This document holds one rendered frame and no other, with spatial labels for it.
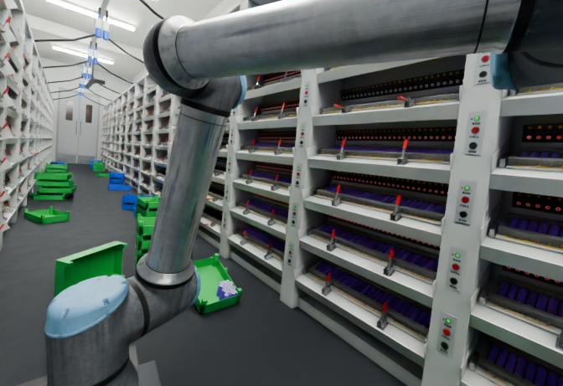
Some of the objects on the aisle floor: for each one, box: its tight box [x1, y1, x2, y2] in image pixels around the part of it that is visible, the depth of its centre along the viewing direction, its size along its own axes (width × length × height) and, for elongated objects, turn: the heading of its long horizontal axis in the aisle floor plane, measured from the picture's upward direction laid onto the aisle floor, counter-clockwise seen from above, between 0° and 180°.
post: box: [421, 54, 514, 386], centre depth 80 cm, size 20×9×181 cm
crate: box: [54, 241, 127, 298], centre depth 127 cm, size 8×30×20 cm
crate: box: [193, 253, 242, 316], centre depth 132 cm, size 30×20×8 cm
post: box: [280, 0, 355, 309], centre depth 133 cm, size 20×9×181 cm
